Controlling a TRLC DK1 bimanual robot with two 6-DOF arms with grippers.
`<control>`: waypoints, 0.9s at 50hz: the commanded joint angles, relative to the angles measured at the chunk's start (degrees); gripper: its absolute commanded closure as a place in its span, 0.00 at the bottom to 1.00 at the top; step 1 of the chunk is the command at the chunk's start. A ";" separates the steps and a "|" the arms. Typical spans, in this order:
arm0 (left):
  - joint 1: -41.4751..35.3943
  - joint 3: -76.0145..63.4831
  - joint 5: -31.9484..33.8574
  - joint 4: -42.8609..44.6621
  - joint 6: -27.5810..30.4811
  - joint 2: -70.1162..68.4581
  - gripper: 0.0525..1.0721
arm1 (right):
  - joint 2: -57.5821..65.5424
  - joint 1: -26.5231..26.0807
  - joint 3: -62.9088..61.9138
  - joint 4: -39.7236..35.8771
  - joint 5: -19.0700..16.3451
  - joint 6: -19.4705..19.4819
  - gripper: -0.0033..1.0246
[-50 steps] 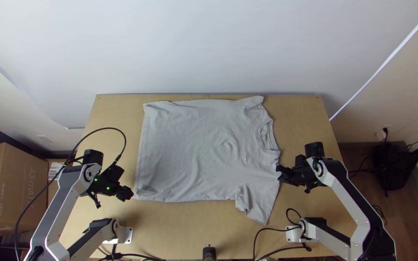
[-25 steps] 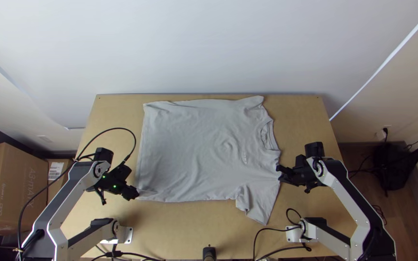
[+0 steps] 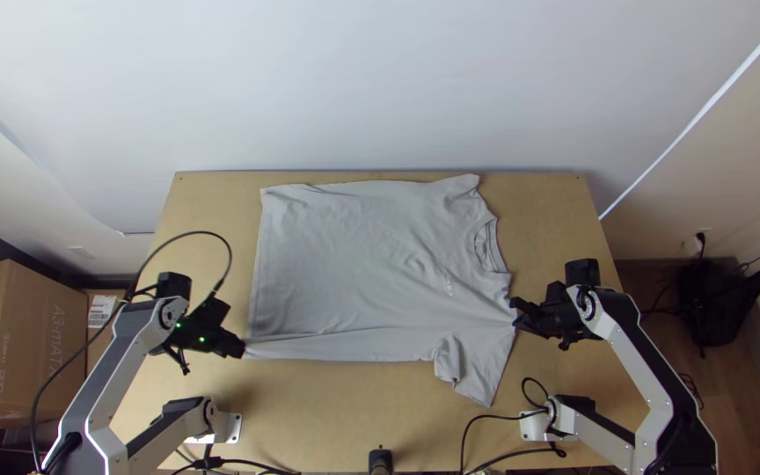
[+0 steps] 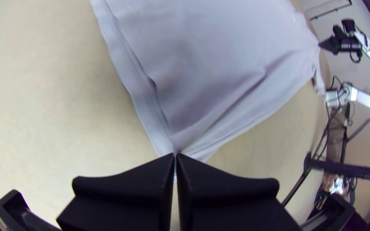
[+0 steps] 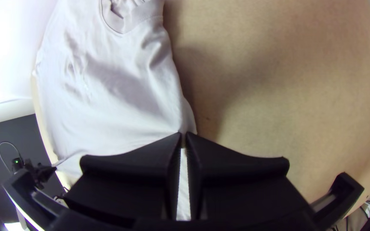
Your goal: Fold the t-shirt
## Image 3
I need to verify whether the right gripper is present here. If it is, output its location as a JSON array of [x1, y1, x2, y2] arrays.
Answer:
[[509, 296, 584, 351]]

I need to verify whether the grey t-shirt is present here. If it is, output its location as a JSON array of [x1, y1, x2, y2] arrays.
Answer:
[[242, 173, 520, 408]]

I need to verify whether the cardboard box with white label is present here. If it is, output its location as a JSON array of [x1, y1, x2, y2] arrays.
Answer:
[[86, 289, 129, 377]]

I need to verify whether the black bag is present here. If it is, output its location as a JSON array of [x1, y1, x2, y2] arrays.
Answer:
[[675, 260, 760, 359]]

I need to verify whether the large cardboard box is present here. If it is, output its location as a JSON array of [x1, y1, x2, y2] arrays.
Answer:
[[0, 259, 89, 427]]

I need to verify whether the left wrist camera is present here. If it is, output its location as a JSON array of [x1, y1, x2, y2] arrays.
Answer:
[[202, 296, 232, 325]]

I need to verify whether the white wall socket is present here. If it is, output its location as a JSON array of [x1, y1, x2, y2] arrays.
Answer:
[[683, 229, 713, 257]]

